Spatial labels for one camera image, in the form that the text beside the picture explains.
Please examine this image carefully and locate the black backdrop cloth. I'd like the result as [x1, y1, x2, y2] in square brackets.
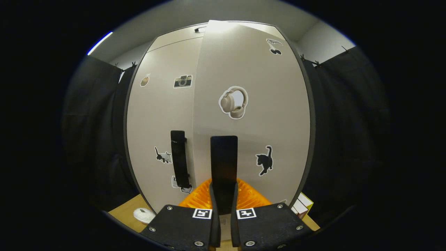
[61, 45, 391, 227]

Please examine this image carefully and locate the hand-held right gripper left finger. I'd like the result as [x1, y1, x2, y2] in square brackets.
[139, 178, 222, 251]

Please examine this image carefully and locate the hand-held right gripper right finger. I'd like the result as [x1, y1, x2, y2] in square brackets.
[230, 178, 314, 251]

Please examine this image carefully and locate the beige double-door shoe cabinet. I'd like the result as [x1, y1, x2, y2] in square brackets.
[123, 20, 317, 241]

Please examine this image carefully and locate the beige cabinet door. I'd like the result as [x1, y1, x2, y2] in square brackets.
[192, 20, 316, 241]
[126, 37, 204, 214]

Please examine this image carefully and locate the ceiling strip light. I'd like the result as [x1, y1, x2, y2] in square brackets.
[87, 31, 113, 55]

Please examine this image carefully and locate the small white round object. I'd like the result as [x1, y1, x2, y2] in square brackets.
[133, 208, 156, 224]

